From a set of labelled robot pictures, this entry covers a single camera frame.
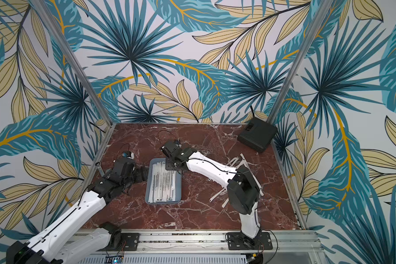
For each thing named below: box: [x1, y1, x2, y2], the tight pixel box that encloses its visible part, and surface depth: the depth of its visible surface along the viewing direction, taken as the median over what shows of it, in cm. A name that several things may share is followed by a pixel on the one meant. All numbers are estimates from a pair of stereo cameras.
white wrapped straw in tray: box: [147, 161, 177, 203], surface depth 90 cm
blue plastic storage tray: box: [144, 157, 183, 205], surface depth 90 cm
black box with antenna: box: [237, 104, 279, 153], surface depth 112 cm
